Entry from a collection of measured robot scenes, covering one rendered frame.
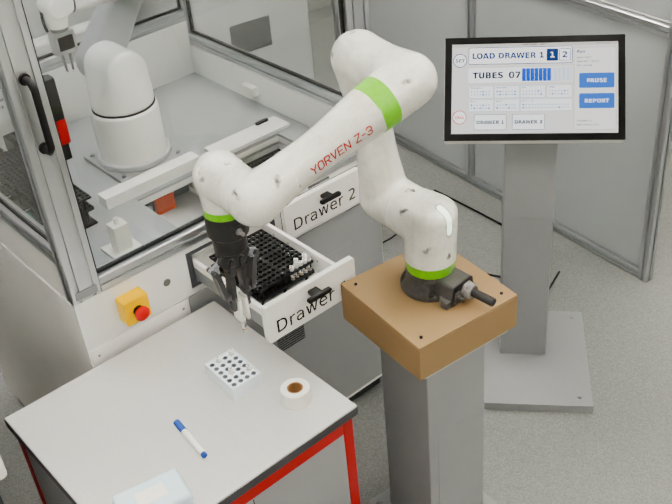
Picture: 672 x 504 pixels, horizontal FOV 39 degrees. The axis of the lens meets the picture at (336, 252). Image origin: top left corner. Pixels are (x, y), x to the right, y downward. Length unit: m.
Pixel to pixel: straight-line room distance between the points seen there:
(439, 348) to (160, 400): 0.68
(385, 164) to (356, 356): 1.06
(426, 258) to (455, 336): 0.20
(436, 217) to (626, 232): 1.75
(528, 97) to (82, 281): 1.37
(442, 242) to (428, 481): 0.76
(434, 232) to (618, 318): 1.59
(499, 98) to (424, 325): 0.85
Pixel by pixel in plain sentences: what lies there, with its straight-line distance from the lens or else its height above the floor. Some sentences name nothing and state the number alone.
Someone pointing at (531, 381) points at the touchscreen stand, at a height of 0.04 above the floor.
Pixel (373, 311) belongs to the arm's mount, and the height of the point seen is 0.87.
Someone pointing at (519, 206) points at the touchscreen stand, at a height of 0.66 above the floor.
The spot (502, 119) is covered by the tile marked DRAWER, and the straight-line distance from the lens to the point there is 2.85.
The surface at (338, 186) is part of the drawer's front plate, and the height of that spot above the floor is 0.90.
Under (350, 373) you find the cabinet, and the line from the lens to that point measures 3.21.
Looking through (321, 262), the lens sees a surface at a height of 0.88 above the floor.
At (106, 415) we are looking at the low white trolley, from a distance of 2.36.
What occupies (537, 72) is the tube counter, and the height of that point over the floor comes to 1.12.
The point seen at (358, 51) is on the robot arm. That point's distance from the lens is 2.10.
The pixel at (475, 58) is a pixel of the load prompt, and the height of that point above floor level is 1.15.
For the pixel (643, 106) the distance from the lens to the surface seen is 3.61.
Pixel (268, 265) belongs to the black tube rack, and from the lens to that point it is 2.47.
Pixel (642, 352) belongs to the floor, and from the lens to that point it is 3.59.
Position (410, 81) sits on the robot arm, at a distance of 1.99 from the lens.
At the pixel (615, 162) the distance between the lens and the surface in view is 3.79.
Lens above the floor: 2.33
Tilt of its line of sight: 35 degrees down
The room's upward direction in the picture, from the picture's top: 6 degrees counter-clockwise
